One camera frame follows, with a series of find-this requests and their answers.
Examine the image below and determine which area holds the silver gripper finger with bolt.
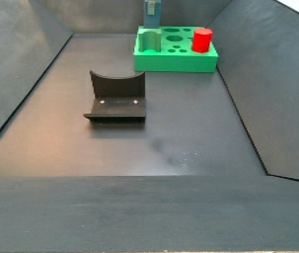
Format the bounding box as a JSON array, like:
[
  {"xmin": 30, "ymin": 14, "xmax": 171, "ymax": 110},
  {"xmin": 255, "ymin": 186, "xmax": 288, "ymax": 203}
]
[{"xmin": 147, "ymin": 0, "xmax": 155, "ymax": 16}]

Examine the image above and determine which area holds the blue rectangular block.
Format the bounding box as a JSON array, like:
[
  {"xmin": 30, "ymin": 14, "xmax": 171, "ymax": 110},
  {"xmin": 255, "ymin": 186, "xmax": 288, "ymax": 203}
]
[{"xmin": 145, "ymin": 0, "xmax": 161, "ymax": 28}]

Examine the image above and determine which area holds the green shape sorting board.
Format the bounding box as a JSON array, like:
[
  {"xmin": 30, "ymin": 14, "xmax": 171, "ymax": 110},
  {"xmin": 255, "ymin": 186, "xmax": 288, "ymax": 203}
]
[{"xmin": 134, "ymin": 27, "xmax": 219, "ymax": 72}]

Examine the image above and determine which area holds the light green notched block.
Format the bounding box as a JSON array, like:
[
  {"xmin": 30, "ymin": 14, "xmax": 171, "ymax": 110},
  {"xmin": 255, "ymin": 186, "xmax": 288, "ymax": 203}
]
[{"xmin": 138, "ymin": 28, "xmax": 162, "ymax": 52}]

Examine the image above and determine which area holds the red hexagonal peg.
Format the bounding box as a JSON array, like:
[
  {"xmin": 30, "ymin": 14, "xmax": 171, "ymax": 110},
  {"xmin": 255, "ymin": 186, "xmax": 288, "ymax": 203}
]
[{"xmin": 191, "ymin": 28, "xmax": 213, "ymax": 53}]

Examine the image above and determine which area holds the black curved cradle holder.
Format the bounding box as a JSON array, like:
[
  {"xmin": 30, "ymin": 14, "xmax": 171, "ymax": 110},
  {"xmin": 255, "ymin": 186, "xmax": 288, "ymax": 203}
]
[{"xmin": 83, "ymin": 71, "xmax": 147, "ymax": 121}]

